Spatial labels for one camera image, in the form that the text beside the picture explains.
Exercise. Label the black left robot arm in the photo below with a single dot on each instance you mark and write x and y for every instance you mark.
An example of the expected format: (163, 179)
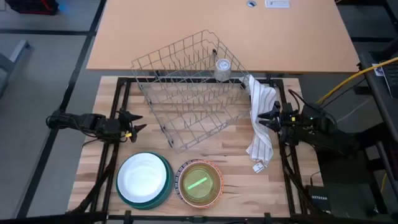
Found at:
(71, 120)

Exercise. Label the white striped dish towel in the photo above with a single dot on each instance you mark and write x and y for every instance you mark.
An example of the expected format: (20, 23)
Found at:
(261, 124)

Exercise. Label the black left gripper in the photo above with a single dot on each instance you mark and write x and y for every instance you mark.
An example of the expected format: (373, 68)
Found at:
(112, 127)

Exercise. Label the white paper label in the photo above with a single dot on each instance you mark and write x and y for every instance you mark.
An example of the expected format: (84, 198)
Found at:
(377, 70)

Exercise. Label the black side table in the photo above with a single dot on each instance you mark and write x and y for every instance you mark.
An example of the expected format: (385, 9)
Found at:
(373, 93)

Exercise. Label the black red toolbox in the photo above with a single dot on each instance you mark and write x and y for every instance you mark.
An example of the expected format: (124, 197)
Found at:
(31, 6)

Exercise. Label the black aluminium frame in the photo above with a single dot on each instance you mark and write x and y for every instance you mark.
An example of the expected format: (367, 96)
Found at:
(174, 220)

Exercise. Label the light wood desk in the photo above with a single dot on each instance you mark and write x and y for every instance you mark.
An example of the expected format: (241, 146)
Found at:
(280, 37)

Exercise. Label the black keyboard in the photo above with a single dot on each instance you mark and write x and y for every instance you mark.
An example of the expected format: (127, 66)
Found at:
(392, 81)

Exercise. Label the black Netgear switch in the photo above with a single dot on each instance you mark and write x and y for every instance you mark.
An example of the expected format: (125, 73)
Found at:
(318, 197)

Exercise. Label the grey speckled cup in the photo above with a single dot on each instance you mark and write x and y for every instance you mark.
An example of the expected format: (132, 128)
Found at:
(222, 70)

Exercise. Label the grey desk grommet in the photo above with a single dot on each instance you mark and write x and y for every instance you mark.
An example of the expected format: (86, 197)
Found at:
(251, 3)

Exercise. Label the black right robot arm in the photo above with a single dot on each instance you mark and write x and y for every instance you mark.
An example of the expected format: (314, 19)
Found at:
(323, 133)

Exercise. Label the white plate green rim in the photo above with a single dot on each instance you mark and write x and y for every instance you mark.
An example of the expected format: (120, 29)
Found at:
(169, 186)

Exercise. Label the orange patterned deep plate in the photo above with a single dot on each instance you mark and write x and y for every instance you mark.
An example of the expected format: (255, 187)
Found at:
(200, 206)

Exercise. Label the grey furniture leg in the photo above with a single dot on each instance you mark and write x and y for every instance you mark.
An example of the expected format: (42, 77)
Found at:
(18, 51)

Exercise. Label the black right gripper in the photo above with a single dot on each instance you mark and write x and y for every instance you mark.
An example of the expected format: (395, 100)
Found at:
(289, 124)

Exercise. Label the white power socket strip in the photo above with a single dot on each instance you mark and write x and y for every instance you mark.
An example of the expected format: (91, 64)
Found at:
(276, 3)

